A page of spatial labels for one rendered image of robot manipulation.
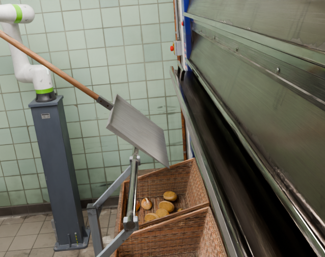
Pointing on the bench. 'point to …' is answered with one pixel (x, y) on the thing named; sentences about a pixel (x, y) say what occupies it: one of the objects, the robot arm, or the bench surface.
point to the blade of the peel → (137, 130)
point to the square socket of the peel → (105, 102)
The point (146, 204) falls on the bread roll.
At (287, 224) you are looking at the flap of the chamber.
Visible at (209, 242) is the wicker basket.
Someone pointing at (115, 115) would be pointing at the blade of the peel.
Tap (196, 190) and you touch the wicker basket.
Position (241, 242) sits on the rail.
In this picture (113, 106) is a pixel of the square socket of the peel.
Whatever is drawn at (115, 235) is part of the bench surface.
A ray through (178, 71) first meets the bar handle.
